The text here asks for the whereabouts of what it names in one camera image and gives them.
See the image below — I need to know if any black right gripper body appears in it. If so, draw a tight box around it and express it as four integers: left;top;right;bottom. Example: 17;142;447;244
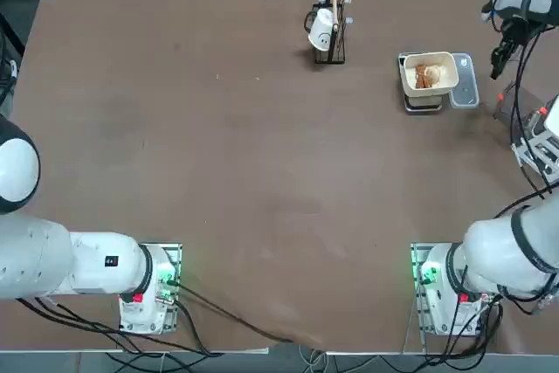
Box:
500;17;533;47

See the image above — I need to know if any beige toy bread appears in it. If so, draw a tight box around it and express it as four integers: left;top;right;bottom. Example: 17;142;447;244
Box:
425;65;449;86

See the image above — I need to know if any brown toy chicken drumstick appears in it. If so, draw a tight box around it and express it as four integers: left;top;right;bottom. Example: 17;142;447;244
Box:
413;63;433;88

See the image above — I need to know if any silver digital kitchen scale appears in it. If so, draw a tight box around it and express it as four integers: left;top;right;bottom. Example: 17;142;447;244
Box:
397;52;445;115

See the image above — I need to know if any clear plastic lid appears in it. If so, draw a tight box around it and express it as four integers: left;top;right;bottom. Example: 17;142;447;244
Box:
448;52;480;109

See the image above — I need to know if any cream rectangular container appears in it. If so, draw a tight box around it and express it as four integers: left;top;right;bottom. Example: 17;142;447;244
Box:
402;51;459;99

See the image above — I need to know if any white mug with black handle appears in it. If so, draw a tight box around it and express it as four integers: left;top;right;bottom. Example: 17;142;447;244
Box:
304;7;340;52

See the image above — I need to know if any black cable across table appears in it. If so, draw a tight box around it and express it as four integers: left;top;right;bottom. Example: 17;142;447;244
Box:
172;279;292;343

